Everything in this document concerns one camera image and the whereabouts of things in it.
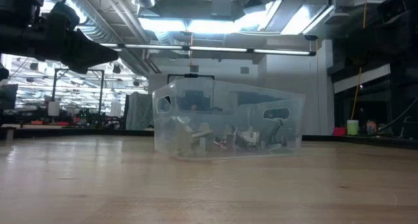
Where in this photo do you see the green cup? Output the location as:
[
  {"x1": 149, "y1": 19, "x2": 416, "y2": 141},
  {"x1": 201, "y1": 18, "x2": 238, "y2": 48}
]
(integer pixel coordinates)
[{"x1": 346, "y1": 120, "x2": 360, "y2": 136}]

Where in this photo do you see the yellow cable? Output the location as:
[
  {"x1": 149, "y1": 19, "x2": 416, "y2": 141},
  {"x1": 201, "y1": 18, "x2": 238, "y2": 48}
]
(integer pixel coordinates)
[{"x1": 349, "y1": 0, "x2": 368, "y2": 120}]

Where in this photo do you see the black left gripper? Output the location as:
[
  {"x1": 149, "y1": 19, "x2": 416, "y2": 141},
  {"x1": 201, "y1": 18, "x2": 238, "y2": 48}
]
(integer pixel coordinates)
[{"x1": 39, "y1": 1, "x2": 120, "y2": 75}]

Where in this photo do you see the grey fabric panel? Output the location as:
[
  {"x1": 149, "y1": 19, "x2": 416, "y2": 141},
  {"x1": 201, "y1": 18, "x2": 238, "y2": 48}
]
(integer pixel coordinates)
[{"x1": 125, "y1": 91, "x2": 153, "y2": 131}]

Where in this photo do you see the white box on stand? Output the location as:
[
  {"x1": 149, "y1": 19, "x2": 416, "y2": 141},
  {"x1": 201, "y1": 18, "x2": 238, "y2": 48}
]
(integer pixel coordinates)
[{"x1": 48, "y1": 101, "x2": 61, "y2": 117}]

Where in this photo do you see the computer monitor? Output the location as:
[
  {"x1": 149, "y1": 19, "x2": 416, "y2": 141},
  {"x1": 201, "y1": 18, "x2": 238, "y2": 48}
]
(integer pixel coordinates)
[{"x1": 0, "y1": 83, "x2": 19, "y2": 110}]

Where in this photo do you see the black rig frame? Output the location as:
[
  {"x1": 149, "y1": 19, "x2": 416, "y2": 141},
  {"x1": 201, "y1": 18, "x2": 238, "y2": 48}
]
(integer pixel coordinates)
[
  {"x1": 52, "y1": 67, "x2": 106, "y2": 119},
  {"x1": 167, "y1": 72, "x2": 216, "y2": 84}
]

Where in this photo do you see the clear plastic bag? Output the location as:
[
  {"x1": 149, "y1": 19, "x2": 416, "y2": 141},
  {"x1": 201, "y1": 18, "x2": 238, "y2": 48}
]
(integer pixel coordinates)
[{"x1": 152, "y1": 76, "x2": 306, "y2": 162}]

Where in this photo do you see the long LED light bar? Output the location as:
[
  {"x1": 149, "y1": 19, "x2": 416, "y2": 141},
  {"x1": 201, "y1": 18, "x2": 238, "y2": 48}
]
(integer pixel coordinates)
[{"x1": 97, "y1": 40, "x2": 317, "y2": 57}]

